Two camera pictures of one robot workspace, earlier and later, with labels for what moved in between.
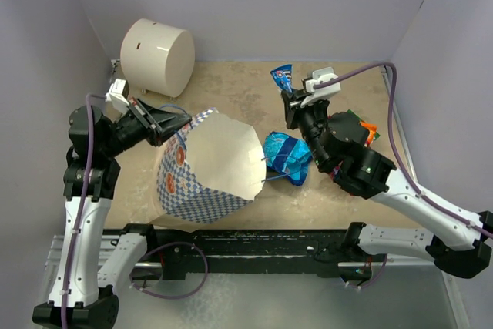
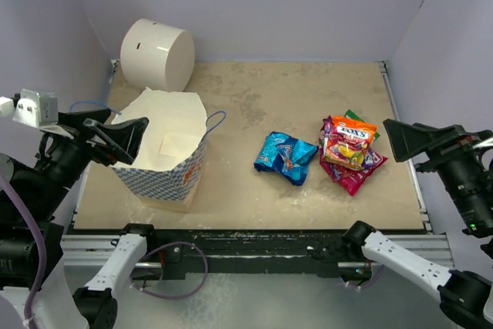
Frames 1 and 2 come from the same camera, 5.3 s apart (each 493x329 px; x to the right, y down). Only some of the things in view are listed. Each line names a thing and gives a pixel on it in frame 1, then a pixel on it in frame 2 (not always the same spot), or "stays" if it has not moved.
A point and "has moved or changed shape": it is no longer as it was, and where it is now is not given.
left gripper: [141, 111] -> [124, 134]
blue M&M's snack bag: [283, 76] -> [286, 149]
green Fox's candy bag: [377, 135] stays
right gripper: [296, 109] -> [441, 141]
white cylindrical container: [158, 57] stays
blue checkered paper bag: [210, 169] has moved or changed shape
